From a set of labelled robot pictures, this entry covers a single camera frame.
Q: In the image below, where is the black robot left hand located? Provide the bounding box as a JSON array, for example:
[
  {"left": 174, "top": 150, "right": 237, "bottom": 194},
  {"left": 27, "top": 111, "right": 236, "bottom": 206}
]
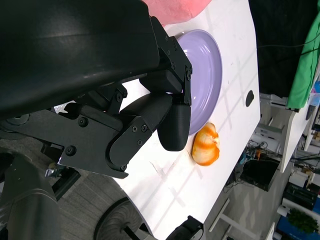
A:
[{"left": 0, "top": 0, "right": 194, "bottom": 179}]

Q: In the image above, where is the pink plush beaver doll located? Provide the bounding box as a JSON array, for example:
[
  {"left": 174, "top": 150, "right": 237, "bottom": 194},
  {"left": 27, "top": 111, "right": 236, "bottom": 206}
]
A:
[{"left": 144, "top": 0, "right": 212, "bottom": 26}]

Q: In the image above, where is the purple plastic plate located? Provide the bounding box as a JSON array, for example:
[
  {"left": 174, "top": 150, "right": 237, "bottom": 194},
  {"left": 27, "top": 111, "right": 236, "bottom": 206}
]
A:
[{"left": 176, "top": 29, "right": 223, "bottom": 137}]

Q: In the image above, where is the dark grey robot leg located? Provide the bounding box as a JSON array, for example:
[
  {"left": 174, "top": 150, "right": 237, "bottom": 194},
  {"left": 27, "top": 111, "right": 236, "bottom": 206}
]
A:
[{"left": 0, "top": 146, "right": 61, "bottom": 240}]

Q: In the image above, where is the orange striped bun toy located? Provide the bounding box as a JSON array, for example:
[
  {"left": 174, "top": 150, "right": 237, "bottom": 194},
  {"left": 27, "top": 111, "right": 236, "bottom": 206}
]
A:
[{"left": 191, "top": 122, "right": 222, "bottom": 167}]

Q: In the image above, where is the grey round stand base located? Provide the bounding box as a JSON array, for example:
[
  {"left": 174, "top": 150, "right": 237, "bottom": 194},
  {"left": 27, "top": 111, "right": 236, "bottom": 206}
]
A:
[{"left": 93, "top": 197, "right": 151, "bottom": 240}]

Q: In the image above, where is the black round table grommet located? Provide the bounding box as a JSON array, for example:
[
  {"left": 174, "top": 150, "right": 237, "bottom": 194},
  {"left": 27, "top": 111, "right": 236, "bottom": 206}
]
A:
[{"left": 245, "top": 90, "right": 255, "bottom": 108}]

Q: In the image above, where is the black caster wheel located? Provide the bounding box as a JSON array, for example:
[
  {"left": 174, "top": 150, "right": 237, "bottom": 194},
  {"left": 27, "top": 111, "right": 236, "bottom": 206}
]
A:
[{"left": 165, "top": 215, "right": 205, "bottom": 240}]

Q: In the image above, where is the black backdrop curtain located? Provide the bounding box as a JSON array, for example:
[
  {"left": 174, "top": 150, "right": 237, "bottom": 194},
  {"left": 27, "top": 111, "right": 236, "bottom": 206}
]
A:
[{"left": 248, "top": 0, "right": 316, "bottom": 99}]

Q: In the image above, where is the white table leg bar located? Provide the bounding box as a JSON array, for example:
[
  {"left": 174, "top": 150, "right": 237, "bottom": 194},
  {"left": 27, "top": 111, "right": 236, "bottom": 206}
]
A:
[{"left": 208, "top": 197, "right": 231, "bottom": 233}]

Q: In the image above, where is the black open box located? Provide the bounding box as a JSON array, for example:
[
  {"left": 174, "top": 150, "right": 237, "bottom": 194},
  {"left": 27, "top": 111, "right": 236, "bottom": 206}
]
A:
[{"left": 239, "top": 156, "right": 281, "bottom": 193}]

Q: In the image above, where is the white side desk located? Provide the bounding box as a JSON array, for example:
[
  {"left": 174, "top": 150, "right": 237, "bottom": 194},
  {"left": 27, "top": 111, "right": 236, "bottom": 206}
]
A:
[{"left": 279, "top": 99, "right": 320, "bottom": 174}]

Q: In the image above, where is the green cloth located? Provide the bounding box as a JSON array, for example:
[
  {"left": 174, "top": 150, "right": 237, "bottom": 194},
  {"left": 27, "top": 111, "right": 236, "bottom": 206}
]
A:
[{"left": 285, "top": 0, "right": 320, "bottom": 113}]

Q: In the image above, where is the green artificial plant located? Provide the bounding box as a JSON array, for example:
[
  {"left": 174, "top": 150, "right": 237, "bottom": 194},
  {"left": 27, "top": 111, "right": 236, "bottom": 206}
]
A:
[{"left": 287, "top": 208, "right": 319, "bottom": 234}]

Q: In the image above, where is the thin grey cable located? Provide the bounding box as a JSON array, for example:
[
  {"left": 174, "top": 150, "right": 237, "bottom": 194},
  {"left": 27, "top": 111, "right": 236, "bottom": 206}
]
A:
[{"left": 257, "top": 31, "right": 320, "bottom": 50}]

